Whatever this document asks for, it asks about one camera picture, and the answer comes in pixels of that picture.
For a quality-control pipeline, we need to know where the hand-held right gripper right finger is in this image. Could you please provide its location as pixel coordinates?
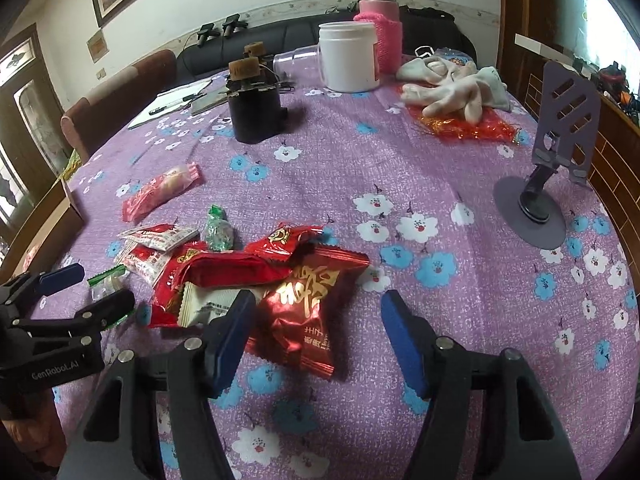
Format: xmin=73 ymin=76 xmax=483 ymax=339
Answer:
xmin=380 ymin=290 xmax=583 ymax=480

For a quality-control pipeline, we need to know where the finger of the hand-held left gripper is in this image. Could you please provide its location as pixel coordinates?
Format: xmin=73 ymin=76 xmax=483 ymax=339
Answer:
xmin=0 ymin=262 xmax=85 ymax=312
xmin=15 ymin=287 xmax=137 ymax=349

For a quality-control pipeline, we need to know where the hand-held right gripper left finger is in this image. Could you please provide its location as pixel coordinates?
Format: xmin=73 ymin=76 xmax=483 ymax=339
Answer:
xmin=57 ymin=290 xmax=258 ymax=480

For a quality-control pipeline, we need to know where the thin green clear packet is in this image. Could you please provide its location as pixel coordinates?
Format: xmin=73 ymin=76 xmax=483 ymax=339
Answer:
xmin=87 ymin=265 xmax=128 ymax=301

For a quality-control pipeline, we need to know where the pale green wafer packet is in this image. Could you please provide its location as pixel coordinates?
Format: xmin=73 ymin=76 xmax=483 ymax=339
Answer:
xmin=178 ymin=282 xmax=261 ymax=329

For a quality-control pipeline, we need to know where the bright red snack packet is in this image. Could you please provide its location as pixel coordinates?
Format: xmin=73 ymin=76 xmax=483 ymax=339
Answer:
xmin=243 ymin=222 xmax=325 ymax=271
xmin=149 ymin=260 xmax=202 ymax=329

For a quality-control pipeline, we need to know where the cardboard tray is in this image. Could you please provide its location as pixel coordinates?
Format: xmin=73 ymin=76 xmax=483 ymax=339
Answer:
xmin=0 ymin=177 xmax=86 ymax=281

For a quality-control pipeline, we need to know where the dark red snack packet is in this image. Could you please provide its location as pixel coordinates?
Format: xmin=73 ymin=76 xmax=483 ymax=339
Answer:
xmin=172 ymin=246 xmax=296 ymax=292
xmin=245 ymin=247 xmax=371 ymax=382

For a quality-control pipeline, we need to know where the person's left forearm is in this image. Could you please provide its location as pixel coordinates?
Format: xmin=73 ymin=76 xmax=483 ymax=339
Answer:
xmin=0 ymin=387 xmax=67 ymax=473

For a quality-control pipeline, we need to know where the white and red snack packet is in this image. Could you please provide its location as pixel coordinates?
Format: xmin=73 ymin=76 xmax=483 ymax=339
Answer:
xmin=114 ymin=240 xmax=176 ymax=288
xmin=118 ymin=224 xmax=200 ymax=252

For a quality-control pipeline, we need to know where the green wrapped candy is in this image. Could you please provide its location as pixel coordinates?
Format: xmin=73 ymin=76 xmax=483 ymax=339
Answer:
xmin=201 ymin=204 xmax=235 ymax=252

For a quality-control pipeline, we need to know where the pink snack packet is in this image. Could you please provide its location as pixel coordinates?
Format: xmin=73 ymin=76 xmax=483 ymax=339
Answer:
xmin=122 ymin=162 xmax=201 ymax=223

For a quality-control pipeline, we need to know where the wooden glass door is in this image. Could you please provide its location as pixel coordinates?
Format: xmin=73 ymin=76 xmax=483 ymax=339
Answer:
xmin=0 ymin=25 xmax=66 ymax=261

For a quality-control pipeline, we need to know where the purple floral tablecloth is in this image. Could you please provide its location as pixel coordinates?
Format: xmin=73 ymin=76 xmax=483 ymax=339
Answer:
xmin=50 ymin=52 xmax=640 ymax=480

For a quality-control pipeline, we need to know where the brown armchair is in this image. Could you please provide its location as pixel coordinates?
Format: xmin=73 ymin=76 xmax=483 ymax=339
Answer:
xmin=60 ymin=49 xmax=178 ymax=163

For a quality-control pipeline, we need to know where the black and white pen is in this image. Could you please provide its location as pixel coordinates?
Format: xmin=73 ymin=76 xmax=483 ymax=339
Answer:
xmin=149 ymin=92 xmax=203 ymax=116

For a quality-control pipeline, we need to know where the white paper sheet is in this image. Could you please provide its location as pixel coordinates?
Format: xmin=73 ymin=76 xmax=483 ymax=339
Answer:
xmin=127 ymin=78 xmax=213 ymax=130

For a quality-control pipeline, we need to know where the green cover notebook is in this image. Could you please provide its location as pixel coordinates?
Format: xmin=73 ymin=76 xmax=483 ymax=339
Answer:
xmin=190 ymin=89 xmax=233 ymax=116

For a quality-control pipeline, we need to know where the black canister with cork lid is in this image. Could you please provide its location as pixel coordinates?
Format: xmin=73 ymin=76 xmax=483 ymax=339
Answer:
xmin=242 ymin=42 xmax=278 ymax=68
xmin=227 ymin=56 xmax=289 ymax=144

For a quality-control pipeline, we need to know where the red foil bag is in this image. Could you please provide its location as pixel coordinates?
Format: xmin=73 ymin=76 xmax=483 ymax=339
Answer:
xmin=400 ymin=85 xmax=521 ymax=144

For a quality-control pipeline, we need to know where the white cotton glove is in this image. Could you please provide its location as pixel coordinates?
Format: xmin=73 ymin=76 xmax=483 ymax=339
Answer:
xmin=396 ymin=56 xmax=476 ymax=86
xmin=401 ymin=66 xmax=512 ymax=123

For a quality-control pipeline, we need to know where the black handheld device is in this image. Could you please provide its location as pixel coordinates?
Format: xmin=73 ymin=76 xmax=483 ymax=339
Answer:
xmin=196 ymin=22 xmax=221 ymax=47
xmin=221 ymin=14 xmax=249 ymax=38

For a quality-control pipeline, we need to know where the grey phone stand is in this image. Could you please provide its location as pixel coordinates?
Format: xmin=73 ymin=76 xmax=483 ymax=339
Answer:
xmin=493 ymin=60 xmax=601 ymax=250

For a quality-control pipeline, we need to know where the clear plastic cup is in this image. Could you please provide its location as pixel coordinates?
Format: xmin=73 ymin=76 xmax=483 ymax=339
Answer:
xmin=272 ymin=45 xmax=321 ymax=83

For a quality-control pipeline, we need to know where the white plastic jar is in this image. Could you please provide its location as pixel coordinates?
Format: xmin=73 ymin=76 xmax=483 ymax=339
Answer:
xmin=318 ymin=21 xmax=381 ymax=93

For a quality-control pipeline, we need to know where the black leather sofa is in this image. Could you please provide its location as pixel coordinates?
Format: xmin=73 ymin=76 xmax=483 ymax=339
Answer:
xmin=176 ymin=6 xmax=476 ymax=80

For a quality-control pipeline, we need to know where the pink thermos bottle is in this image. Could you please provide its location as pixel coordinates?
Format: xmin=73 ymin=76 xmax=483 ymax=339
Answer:
xmin=354 ymin=0 xmax=403 ymax=73

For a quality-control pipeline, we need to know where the small dark windowsill clutter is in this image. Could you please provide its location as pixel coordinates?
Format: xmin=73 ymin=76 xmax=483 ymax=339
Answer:
xmin=595 ymin=61 xmax=640 ymax=113

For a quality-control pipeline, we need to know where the window with sheer curtain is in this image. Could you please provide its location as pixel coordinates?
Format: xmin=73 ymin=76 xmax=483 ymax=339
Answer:
xmin=525 ymin=0 xmax=640 ymax=68

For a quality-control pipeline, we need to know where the small wall plaque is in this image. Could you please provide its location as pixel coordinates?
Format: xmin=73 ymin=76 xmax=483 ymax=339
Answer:
xmin=86 ymin=27 xmax=110 ymax=63

